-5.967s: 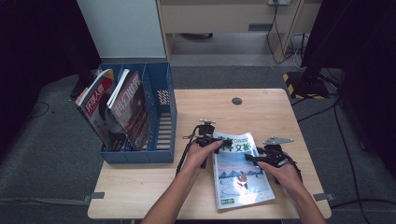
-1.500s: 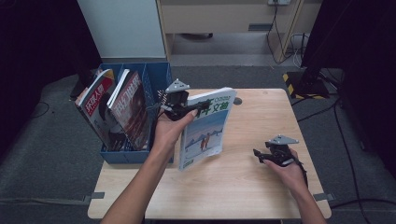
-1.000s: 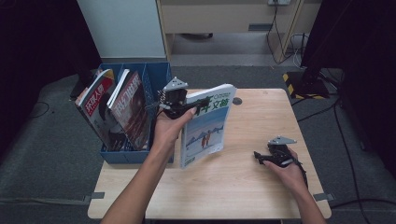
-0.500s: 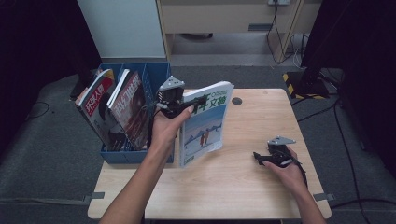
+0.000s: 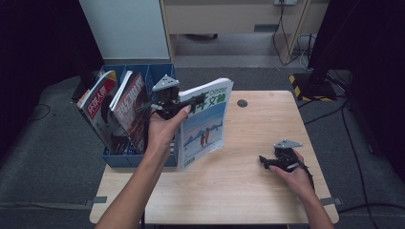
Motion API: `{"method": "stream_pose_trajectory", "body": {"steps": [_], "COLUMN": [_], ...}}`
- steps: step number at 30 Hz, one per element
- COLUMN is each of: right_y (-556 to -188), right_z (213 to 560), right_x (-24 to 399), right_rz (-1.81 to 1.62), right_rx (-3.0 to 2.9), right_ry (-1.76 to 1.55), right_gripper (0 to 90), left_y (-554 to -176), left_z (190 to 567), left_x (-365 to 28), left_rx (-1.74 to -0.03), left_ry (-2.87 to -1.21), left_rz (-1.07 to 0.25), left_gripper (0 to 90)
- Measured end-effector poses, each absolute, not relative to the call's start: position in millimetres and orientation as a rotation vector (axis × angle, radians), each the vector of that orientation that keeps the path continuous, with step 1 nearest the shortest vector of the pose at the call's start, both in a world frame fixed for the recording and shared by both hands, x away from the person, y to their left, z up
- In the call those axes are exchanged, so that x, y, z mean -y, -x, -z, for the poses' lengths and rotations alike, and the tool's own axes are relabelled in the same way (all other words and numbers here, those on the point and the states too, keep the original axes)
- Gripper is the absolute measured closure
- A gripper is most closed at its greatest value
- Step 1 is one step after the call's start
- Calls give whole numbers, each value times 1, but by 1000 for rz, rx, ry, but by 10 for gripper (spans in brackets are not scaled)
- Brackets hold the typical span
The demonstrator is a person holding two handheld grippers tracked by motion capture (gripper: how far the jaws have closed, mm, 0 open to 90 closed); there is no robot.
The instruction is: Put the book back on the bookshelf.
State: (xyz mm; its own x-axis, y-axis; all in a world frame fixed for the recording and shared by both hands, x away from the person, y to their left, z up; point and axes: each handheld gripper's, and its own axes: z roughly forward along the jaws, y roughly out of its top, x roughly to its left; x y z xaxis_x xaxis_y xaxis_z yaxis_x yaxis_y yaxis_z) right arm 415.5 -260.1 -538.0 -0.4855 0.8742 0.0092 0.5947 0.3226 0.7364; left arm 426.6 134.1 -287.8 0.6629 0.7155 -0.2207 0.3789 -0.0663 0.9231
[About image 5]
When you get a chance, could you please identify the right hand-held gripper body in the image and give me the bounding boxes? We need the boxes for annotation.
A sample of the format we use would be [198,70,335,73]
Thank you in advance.
[266,138,304,174]

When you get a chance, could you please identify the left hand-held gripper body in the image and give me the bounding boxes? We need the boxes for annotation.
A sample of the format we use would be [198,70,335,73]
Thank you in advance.
[148,73,193,121]

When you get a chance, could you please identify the snowy scene magazine green title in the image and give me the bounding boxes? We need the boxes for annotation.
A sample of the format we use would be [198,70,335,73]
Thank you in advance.
[177,76,235,171]

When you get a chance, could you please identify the blue plastic file rack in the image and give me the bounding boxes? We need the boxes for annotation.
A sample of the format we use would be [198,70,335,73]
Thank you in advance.
[100,62,182,169]

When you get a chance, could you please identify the red-brown illustrated magazine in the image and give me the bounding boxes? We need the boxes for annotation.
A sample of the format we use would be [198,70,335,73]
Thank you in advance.
[112,71,153,156]

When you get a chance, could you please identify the portrait magazine with red banner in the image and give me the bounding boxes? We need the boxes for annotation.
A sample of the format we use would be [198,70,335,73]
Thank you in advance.
[75,70,132,156]

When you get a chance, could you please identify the person's right hand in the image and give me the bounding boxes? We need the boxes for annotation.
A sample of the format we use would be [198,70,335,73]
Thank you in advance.
[268,149,315,202]

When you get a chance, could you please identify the person's left hand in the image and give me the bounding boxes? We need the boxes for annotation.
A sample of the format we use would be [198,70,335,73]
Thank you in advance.
[146,104,192,161]

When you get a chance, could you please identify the grey floor tape strip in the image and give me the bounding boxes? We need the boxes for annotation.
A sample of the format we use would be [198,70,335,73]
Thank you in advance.
[319,197,344,206]
[84,196,108,208]

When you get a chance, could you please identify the black stand base striped tape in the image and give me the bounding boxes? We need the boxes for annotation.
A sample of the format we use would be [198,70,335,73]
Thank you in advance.
[288,72,338,103]
[70,73,100,103]

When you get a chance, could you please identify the white cabinet panel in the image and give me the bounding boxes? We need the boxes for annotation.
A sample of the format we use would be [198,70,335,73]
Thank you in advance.
[77,0,171,61]

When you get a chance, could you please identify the dark curtain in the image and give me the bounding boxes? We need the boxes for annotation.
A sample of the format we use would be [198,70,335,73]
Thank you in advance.
[0,0,105,163]
[308,0,405,175]

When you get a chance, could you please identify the left hand-held gripper cable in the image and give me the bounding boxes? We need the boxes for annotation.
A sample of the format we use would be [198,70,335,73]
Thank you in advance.
[136,100,160,229]

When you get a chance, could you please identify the hand-held gripper cable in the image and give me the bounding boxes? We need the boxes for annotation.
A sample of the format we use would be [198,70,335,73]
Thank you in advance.
[297,161,317,193]
[136,100,160,229]

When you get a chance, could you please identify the right hand-held gripper cable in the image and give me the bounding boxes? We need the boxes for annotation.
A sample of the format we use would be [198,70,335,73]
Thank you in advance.
[297,161,317,193]

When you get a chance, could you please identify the short black floor cable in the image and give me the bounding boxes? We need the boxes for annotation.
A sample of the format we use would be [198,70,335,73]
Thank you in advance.
[302,106,348,126]

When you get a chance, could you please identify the long black floor cable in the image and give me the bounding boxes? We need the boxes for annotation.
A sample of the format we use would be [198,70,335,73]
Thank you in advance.
[340,98,373,229]

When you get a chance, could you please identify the white cables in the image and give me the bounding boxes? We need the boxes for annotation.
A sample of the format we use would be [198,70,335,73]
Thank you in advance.
[296,32,317,71]

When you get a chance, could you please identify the thick black floor cable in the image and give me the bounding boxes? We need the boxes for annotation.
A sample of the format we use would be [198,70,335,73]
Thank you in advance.
[336,201,405,215]

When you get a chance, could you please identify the thin black floor cable loop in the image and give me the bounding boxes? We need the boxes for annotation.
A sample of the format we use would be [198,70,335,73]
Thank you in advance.
[26,103,53,124]

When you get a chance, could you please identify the black hanging power cable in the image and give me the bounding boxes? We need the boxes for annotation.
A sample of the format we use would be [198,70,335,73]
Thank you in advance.
[271,4,309,68]

